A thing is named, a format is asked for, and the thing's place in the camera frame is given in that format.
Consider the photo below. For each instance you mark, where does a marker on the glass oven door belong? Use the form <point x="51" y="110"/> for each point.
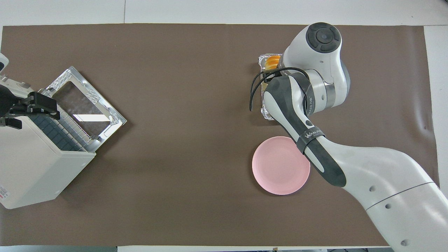
<point x="80" y="101"/>

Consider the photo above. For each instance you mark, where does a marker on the cream toaster oven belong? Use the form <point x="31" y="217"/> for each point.
<point x="35" y="168"/>

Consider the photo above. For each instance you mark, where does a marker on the brown table mat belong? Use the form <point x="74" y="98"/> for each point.
<point x="192" y="87"/>

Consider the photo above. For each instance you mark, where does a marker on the aluminium foil tray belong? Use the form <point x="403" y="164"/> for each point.
<point x="261" y="63"/>

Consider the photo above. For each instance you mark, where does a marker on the pink round plate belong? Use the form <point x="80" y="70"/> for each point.
<point x="276" y="168"/>

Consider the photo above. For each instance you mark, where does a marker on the sliced yellow bread loaf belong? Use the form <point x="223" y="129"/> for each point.
<point x="272" y="62"/>

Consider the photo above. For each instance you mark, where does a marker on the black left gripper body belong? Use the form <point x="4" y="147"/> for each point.
<point x="10" y="101"/>

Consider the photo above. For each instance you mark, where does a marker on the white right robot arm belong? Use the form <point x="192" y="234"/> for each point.
<point x="385" y="175"/>

